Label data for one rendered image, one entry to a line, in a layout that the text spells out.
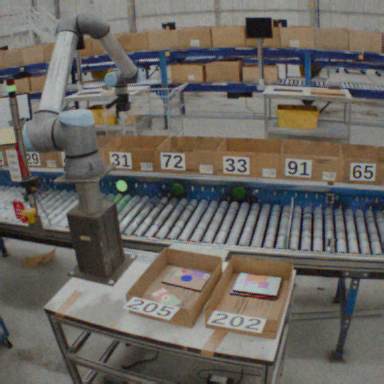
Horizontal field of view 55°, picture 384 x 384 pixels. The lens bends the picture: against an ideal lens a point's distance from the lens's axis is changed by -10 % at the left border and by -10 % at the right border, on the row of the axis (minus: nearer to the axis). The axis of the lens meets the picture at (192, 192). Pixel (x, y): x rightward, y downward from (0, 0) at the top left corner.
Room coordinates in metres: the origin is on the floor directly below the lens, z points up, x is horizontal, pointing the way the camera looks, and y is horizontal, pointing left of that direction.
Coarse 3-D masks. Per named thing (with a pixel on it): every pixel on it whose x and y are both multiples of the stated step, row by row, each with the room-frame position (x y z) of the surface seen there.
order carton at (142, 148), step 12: (108, 144) 2.66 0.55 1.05; (120, 144) 2.83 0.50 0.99; (132, 144) 2.83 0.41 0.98; (144, 144) 2.80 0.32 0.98; (156, 144) 2.77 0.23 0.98; (108, 156) 2.57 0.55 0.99; (132, 156) 2.51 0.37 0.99; (144, 156) 2.49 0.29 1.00; (156, 156) 2.46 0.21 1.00; (120, 168) 2.54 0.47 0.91; (132, 168) 2.52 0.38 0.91; (156, 168) 2.46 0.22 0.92
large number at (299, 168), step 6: (288, 162) 2.21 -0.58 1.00; (294, 162) 2.20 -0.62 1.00; (300, 162) 2.19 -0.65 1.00; (306, 162) 2.18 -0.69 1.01; (288, 168) 2.21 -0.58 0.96; (294, 168) 2.20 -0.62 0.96; (300, 168) 2.19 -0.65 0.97; (306, 168) 2.17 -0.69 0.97; (288, 174) 2.21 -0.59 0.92; (294, 174) 2.20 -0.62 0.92; (300, 174) 2.19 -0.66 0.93; (306, 174) 2.17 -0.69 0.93
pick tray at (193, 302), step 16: (160, 256) 1.55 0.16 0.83; (176, 256) 1.58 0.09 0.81; (192, 256) 1.55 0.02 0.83; (208, 256) 1.52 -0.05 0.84; (144, 272) 1.41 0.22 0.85; (160, 272) 1.53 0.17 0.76; (208, 272) 1.51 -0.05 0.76; (144, 288) 1.39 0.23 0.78; (160, 288) 1.41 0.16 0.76; (176, 288) 1.40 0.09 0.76; (208, 288) 1.32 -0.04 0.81; (192, 304) 1.29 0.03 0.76; (160, 320) 1.20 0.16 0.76; (176, 320) 1.17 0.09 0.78; (192, 320) 1.15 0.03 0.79
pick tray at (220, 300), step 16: (224, 272) 1.38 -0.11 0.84; (240, 272) 1.48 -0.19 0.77; (256, 272) 1.45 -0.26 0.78; (272, 272) 1.42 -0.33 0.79; (288, 272) 1.40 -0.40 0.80; (224, 288) 1.37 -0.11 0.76; (288, 288) 1.24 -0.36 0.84; (208, 304) 1.18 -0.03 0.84; (224, 304) 1.27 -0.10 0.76; (240, 304) 1.26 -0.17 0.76; (256, 304) 1.25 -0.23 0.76; (272, 304) 1.24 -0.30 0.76; (272, 320) 1.05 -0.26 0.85; (256, 336) 1.07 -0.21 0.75; (272, 336) 1.04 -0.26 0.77
